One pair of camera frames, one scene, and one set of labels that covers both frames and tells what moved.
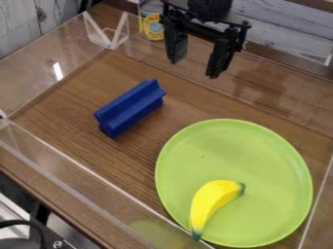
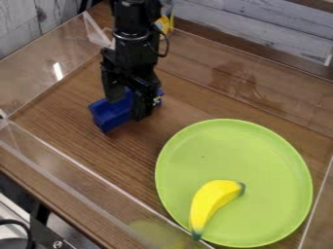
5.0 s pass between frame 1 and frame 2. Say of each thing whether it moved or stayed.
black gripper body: moved
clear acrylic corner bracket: stayed
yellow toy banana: stayed
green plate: stayed
